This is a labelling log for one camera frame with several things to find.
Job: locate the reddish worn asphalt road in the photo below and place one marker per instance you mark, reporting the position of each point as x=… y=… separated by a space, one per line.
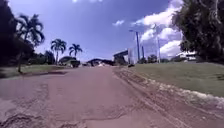
x=90 y=93

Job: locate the dark street light pole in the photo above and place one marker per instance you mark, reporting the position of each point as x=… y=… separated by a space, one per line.
x=137 y=46

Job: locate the dark mass of trees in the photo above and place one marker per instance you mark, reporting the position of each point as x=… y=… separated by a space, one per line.
x=8 y=43

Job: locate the wide grass slope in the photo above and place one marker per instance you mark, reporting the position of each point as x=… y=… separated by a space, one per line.
x=180 y=75

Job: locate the dark roofed structure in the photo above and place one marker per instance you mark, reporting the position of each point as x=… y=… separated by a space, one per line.
x=120 y=58

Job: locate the low dark building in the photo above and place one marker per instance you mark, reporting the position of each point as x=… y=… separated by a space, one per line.
x=96 y=62

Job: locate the pale sign board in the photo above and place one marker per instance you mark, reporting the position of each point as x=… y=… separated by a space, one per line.
x=130 y=55

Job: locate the dark low object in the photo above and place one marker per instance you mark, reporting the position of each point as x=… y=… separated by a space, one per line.
x=131 y=65

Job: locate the tall palm tree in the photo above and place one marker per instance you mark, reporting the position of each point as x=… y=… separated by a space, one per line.
x=30 y=28

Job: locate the white building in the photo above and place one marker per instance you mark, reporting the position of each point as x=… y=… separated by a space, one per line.
x=187 y=56

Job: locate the short dark pole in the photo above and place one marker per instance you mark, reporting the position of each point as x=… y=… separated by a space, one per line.
x=143 y=53

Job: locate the gravel verge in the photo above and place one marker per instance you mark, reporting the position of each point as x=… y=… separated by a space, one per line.
x=173 y=95

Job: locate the narrow grass strip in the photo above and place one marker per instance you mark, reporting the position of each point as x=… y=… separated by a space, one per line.
x=31 y=69

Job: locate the large dark leafy tree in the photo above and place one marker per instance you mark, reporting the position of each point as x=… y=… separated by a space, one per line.
x=203 y=26

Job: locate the pale utility pole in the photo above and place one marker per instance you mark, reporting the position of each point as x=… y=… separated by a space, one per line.
x=158 y=50

